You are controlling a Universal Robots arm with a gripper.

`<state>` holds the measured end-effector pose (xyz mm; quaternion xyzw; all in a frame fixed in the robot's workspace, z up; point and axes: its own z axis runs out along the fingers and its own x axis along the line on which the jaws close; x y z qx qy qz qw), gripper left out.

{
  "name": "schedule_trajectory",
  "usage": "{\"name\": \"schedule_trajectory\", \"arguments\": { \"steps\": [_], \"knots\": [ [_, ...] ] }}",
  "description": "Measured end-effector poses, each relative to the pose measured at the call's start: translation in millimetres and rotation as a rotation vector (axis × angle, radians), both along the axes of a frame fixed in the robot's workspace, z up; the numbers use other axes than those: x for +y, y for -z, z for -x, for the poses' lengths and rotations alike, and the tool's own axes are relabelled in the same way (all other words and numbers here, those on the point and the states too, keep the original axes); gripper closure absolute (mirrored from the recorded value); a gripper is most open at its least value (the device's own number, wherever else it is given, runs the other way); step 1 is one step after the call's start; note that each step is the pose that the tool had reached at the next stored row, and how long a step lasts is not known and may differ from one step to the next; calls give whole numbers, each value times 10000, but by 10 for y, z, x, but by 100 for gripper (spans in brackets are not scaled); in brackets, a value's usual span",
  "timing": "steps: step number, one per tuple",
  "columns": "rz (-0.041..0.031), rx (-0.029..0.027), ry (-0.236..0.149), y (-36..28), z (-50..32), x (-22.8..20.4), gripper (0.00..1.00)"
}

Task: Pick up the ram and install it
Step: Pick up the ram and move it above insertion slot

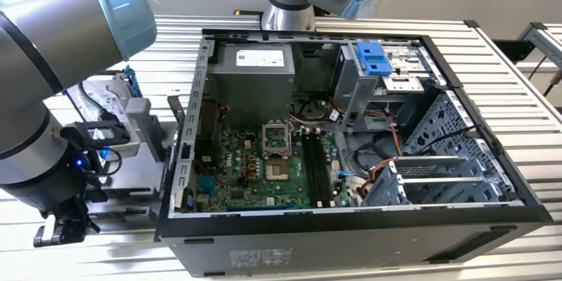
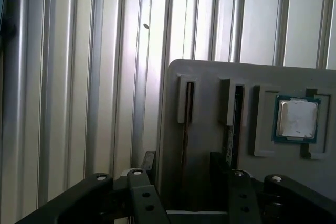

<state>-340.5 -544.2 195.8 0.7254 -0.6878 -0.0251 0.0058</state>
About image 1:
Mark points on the metal slat side table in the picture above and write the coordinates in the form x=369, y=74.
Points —
x=540, y=32

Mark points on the grey metal drive bay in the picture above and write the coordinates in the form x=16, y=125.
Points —
x=351, y=96

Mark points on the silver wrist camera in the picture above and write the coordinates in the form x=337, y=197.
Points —
x=127, y=147

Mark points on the perforated grey drive cage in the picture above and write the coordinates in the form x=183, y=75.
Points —
x=440, y=160

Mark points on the grey power supply unit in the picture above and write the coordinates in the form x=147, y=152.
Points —
x=254, y=96

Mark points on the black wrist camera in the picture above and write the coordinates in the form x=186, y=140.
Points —
x=119, y=131

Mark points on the RAM slot with white clips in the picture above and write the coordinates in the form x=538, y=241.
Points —
x=313, y=169
x=325, y=169

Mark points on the green motherboard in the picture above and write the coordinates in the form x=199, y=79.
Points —
x=237, y=169

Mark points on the hard disk in blue carrier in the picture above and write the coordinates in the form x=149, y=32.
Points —
x=117, y=95

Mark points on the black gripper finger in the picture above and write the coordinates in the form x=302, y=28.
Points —
x=66, y=233
x=76, y=210

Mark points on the grey parts rack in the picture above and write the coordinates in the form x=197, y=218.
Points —
x=141, y=113

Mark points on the blue plastic drive latch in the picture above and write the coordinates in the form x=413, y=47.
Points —
x=377, y=68
x=371, y=51

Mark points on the CPU socket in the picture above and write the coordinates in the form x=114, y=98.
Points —
x=277, y=169

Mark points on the socket locking lever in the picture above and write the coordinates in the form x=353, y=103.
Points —
x=291, y=129

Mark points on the black PC case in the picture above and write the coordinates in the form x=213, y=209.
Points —
x=307, y=248

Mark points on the blue expansion slot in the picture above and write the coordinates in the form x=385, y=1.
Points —
x=263, y=208

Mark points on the black bar with yellow tip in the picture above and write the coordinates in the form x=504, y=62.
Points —
x=247, y=14

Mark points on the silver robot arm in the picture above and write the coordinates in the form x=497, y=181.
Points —
x=52, y=31

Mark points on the black case fan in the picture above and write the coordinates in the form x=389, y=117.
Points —
x=214, y=119

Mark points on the round case speaker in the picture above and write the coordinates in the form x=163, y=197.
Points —
x=314, y=110

